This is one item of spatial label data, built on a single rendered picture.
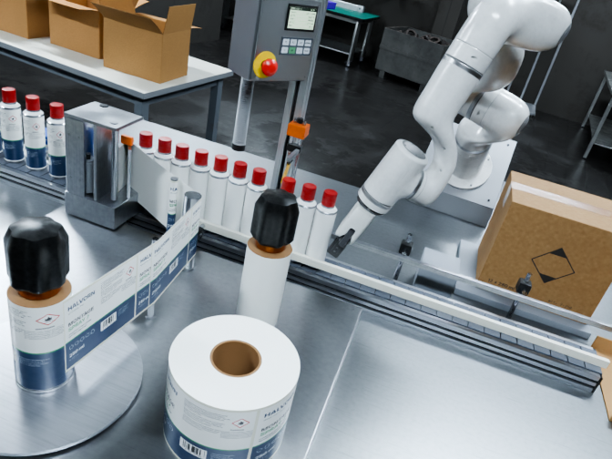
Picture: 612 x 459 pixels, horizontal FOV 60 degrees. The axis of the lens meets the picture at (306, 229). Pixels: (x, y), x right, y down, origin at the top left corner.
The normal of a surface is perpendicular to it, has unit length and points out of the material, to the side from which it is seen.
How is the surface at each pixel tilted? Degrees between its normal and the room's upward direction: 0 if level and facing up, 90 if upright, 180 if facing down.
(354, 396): 0
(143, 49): 90
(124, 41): 90
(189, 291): 0
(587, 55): 90
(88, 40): 91
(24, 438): 0
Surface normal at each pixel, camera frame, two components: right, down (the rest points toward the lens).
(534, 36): 0.18, 0.73
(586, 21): -0.42, 0.38
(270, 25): 0.59, 0.50
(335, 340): 0.19, -0.85
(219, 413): -0.12, 0.47
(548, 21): 0.24, 0.41
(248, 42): -0.78, 0.17
